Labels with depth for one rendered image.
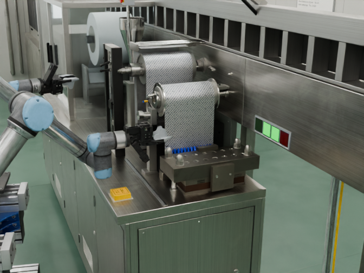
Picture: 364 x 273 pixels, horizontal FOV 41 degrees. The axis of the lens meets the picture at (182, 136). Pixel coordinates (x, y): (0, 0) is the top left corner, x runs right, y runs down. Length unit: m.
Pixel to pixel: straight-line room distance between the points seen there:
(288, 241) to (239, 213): 1.46
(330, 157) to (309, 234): 2.01
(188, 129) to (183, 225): 0.42
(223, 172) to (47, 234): 1.89
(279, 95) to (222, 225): 0.61
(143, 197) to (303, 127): 0.71
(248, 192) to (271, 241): 1.46
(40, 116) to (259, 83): 0.86
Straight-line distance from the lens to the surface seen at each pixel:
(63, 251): 3.41
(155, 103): 2.09
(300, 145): 1.79
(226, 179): 2.04
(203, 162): 2.00
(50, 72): 2.58
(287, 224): 3.74
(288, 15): 1.82
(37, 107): 1.78
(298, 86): 1.77
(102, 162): 2.01
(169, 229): 1.98
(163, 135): 2.07
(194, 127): 2.14
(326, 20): 1.65
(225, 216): 2.07
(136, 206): 1.93
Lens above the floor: 1.78
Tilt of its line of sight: 19 degrees down
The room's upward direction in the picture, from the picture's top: 1 degrees clockwise
